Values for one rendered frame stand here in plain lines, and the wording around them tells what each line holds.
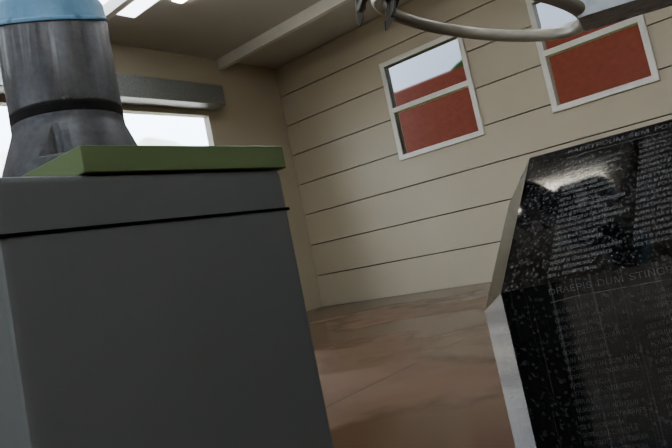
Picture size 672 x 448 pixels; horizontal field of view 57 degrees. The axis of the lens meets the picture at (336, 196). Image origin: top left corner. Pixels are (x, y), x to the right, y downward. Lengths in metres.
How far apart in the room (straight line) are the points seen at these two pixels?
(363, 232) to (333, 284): 1.05
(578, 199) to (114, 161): 0.80
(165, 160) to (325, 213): 9.01
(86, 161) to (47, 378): 0.23
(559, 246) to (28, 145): 0.84
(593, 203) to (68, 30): 0.88
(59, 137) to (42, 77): 0.08
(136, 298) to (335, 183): 8.92
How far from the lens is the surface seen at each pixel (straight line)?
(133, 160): 0.75
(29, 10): 0.95
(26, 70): 0.92
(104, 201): 0.72
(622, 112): 7.70
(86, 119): 0.89
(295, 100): 10.17
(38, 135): 0.89
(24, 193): 0.68
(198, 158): 0.80
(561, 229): 1.15
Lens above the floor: 0.71
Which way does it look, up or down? 6 degrees up
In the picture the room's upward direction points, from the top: 12 degrees counter-clockwise
